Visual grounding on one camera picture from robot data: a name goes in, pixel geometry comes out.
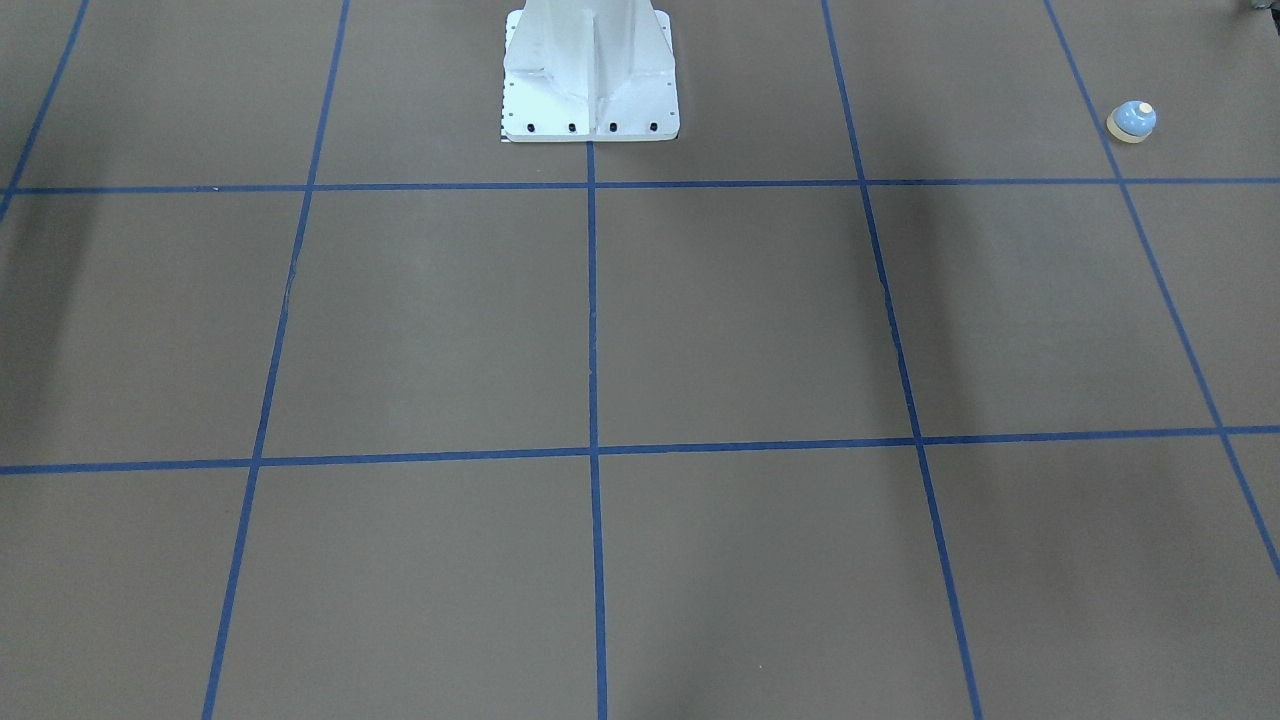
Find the blue desk bell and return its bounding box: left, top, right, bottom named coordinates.
left=1105, top=100, right=1158, bottom=143

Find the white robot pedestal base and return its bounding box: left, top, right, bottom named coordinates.
left=500, top=1, right=681, bottom=143

